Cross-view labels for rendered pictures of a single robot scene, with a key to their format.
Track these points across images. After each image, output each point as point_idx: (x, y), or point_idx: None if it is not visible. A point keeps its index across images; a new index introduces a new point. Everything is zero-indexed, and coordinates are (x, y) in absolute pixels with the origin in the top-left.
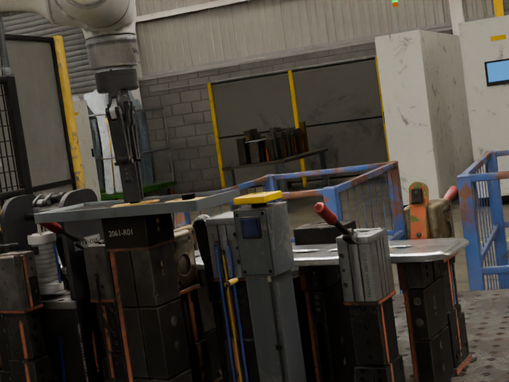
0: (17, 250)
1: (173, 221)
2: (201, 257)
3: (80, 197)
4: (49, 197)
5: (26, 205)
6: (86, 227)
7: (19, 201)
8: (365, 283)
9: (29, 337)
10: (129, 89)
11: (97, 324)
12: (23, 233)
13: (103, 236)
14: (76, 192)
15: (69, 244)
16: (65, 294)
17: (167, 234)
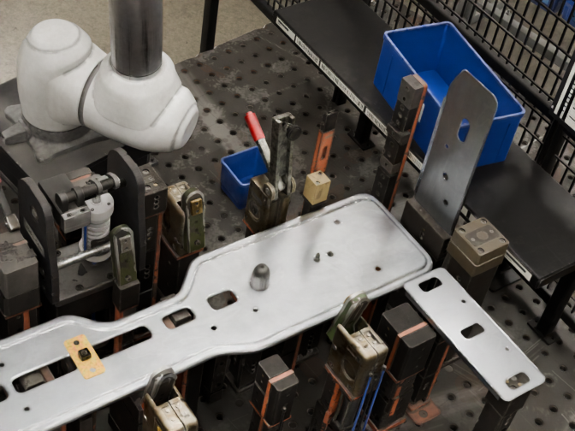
0: (111, 192)
1: (150, 386)
2: (2, 382)
3: (32, 197)
4: (92, 182)
5: (127, 174)
6: (34, 227)
7: (121, 161)
8: None
9: (58, 244)
10: None
11: (43, 303)
12: (119, 190)
13: (47, 256)
14: (29, 188)
15: (20, 214)
16: (88, 266)
17: None
